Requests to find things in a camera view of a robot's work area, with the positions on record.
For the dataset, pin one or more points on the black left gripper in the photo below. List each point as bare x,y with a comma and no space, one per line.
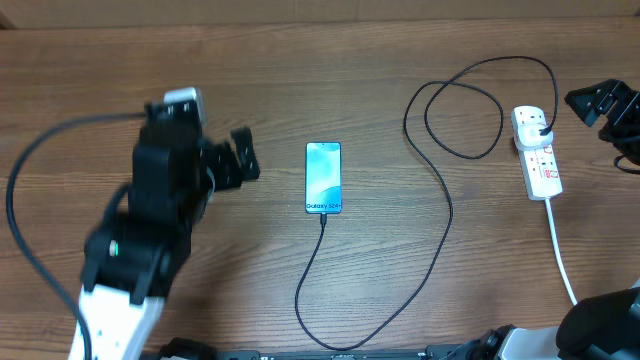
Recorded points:
230,172

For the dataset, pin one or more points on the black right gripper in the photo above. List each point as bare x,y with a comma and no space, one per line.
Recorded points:
628,101

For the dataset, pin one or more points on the smartphone with light blue screen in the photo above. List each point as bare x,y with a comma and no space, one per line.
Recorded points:
323,178

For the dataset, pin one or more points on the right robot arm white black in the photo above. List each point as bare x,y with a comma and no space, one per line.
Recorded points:
600,327

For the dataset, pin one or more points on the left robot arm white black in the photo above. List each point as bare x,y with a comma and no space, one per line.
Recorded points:
144,238

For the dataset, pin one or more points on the white USB charger plug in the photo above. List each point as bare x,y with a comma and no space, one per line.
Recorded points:
528,136

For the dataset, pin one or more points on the white power strip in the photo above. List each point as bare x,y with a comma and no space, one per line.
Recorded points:
539,166

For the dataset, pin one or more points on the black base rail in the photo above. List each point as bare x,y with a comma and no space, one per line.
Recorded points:
180,348

